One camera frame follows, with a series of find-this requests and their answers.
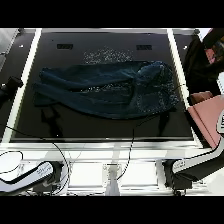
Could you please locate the brown garment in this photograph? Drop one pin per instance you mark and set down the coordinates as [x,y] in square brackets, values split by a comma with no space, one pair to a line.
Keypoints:
[200,97]

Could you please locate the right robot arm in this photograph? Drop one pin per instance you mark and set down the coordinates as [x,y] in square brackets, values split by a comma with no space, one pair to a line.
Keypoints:
[200,165]

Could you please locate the blue jeans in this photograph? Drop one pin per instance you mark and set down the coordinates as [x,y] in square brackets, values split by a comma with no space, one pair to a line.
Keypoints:
[100,96]

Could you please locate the silver frame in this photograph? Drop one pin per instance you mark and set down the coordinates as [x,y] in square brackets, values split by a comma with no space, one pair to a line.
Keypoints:
[113,166]

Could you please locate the heap of clothes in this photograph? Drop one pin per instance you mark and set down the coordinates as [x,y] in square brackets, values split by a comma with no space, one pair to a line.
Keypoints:
[215,50]

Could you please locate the black garment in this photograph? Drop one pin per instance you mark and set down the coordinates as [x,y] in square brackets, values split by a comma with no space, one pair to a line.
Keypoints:
[196,66]

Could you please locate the pink garment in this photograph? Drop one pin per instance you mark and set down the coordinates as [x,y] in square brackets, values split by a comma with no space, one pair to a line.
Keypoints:
[208,120]

